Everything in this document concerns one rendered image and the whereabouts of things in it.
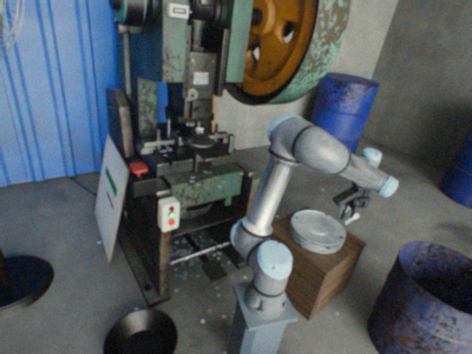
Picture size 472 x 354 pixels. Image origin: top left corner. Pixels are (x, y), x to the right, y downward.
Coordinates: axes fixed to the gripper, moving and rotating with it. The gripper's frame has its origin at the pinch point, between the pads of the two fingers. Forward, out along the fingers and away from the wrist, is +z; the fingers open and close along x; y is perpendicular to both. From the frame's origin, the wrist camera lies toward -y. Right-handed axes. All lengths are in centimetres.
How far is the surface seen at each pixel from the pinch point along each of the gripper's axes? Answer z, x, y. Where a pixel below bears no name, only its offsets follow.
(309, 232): 17.4, 12.7, -5.8
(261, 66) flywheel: -55, 60, -28
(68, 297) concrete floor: 56, 28, -123
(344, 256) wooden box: 21.9, -2.5, 6.7
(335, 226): 17.5, 15.2, 11.5
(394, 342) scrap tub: 44, -36, 17
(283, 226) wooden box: 22.0, 24.4, -14.5
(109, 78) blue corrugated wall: -21, 158, -105
